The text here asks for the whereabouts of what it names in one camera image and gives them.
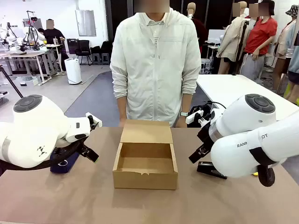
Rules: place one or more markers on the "black stapler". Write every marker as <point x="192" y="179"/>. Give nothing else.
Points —
<point x="208" y="169"/>

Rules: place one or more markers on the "bystander in red shirt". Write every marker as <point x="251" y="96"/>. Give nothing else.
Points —
<point x="260" y="37"/>

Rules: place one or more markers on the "brown cardboard box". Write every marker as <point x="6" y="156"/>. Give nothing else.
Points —
<point x="144" y="177"/>

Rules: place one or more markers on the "person's left hand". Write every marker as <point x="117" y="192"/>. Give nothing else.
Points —
<point x="181" y="121"/>

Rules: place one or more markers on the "light green wristwatch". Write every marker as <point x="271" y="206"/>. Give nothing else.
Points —
<point x="184" y="114"/>

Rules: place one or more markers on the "black tripod leg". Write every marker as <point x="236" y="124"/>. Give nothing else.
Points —
<point x="10" y="81"/>

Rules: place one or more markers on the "white table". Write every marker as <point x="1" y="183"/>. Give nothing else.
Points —
<point x="224" y="87"/>

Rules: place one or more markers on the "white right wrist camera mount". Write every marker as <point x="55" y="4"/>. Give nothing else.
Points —
<point x="194" y="117"/>

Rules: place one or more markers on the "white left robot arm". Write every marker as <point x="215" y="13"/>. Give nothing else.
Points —
<point x="35" y="130"/>

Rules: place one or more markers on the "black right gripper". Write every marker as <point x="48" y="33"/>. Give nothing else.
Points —
<point x="206" y="135"/>

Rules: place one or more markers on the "person's right hand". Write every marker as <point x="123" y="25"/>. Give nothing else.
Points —
<point x="122" y="121"/>

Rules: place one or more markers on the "person's left forearm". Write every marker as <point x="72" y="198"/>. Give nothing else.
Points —
<point x="186" y="102"/>

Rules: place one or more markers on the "person torso in white jacket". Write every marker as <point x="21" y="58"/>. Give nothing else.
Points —
<point x="154" y="70"/>

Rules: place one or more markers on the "person's right forearm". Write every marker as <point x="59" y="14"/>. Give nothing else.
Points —
<point x="122" y="107"/>

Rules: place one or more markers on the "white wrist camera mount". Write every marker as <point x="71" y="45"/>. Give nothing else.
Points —
<point x="94" y="118"/>
<point x="194" y="117"/>

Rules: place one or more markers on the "mannequin in dark clothing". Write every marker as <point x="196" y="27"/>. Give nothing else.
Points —
<point x="198" y="25"/>

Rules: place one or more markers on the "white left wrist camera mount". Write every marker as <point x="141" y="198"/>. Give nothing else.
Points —
<point x="94" y="118"/>

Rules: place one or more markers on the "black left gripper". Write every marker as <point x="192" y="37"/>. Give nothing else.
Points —
<point x="81" y="147"/>

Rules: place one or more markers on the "white air purifier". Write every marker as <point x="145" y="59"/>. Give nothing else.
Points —
<point x="73" y="71"/>

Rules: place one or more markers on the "black office chair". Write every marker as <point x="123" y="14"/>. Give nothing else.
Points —
<point x="83" y="48"/>

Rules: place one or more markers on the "white wall panel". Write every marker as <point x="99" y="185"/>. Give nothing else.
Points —
<point x="85" y="23"/>

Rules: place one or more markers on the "navy blue zipper pouch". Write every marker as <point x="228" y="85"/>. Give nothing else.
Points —
<point x="70" y="161"/>

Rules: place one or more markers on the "mannequin in beige coat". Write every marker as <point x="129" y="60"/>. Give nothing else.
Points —
<point x="231" y="42"/>

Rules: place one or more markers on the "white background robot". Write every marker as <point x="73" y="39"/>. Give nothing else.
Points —
<point x="30" y="30"/>

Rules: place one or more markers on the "mannequin with bucket hat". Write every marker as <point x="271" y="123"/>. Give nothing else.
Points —
<point x="283" y="46"/>

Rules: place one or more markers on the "small yellow green item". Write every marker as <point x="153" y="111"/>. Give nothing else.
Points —
<point x="254" y="173"/>

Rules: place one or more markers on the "white-legged workbench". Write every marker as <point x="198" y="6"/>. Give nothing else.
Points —
<point x="25" y="54"/>

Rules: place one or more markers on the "bystander in black shirt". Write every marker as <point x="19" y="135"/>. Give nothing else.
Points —
<point x="53" y="35"/>

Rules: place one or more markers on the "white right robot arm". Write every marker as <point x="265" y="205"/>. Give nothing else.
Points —
<point x="245" y="112"/>

